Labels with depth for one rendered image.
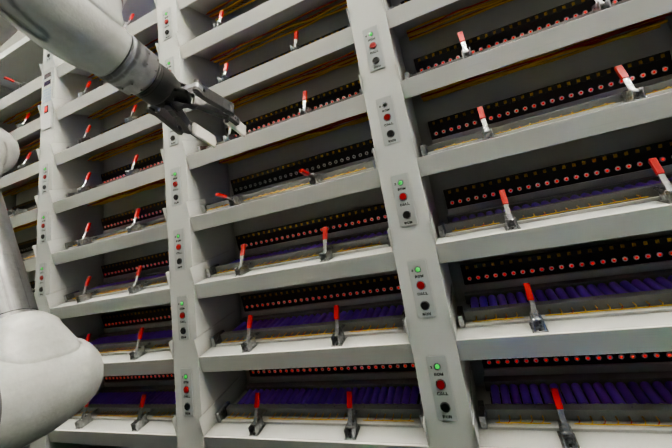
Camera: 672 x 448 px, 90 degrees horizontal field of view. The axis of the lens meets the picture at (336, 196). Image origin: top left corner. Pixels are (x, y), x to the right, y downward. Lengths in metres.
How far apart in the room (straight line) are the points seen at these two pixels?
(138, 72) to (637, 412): 1.08
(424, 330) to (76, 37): 0.80
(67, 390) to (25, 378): 0.07
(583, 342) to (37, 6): 1.01
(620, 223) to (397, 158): 0.44
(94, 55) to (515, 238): 0.81
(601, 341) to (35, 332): 1.03
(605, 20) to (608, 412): 0.77
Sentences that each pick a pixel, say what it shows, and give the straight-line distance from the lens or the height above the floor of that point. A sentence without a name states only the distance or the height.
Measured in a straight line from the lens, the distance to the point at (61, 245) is 1.71.
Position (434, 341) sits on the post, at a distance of 0.81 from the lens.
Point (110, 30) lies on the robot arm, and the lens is 0.67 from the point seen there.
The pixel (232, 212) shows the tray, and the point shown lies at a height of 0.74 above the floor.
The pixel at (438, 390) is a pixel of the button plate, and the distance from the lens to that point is 0.83.
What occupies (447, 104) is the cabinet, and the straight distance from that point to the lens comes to 1.06.
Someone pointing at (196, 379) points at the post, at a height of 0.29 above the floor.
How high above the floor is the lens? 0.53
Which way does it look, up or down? 12 degrees up
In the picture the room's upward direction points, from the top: 9 degrees counter-clockwise
